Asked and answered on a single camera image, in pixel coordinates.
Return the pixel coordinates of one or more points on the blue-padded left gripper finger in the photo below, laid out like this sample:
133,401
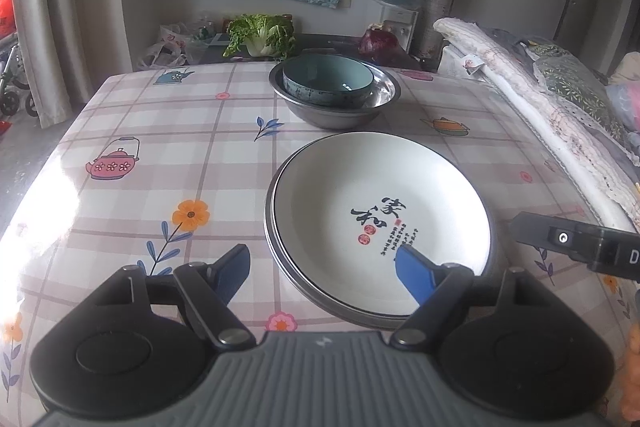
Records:
206,291

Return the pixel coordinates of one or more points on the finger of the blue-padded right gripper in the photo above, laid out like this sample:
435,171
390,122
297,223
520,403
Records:
439,291

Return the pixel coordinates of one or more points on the wide steel basin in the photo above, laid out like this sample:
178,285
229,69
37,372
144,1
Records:
350,291

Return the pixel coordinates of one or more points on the white ceramic plate with calligraphy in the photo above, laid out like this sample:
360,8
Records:
380,221

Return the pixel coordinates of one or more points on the deep steel bowl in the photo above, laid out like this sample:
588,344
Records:
338,111

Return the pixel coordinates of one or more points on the teal ceramic bowl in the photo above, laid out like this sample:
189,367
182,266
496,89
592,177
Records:
327,80

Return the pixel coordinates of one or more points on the person's hand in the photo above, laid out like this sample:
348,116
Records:
630,402

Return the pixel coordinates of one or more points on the rolled white quilted bedding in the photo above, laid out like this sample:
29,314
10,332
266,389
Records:
599,166

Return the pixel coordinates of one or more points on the plaid patterned tablecloth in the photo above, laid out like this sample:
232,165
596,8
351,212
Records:
159,170

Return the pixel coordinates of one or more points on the green floral lace cushion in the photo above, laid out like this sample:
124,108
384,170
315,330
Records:
565,76

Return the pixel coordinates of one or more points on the white plastic bag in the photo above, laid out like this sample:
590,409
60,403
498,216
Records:
177,45

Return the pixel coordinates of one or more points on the purple red cabbage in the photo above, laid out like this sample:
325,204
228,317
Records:
378,45

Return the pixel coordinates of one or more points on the green leafy cabbage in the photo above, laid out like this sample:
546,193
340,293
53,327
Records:
263,35

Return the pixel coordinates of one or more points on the white water dispenser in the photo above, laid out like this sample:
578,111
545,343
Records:
399,21

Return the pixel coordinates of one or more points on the wheelchair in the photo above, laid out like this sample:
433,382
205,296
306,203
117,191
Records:
15,91

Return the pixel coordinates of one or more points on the rolled patterned mat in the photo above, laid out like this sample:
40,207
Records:
440,6

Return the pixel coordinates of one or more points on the grey curtain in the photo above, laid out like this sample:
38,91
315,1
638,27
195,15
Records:
69,48

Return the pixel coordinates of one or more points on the red plastic bag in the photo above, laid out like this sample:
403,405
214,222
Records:
7,22

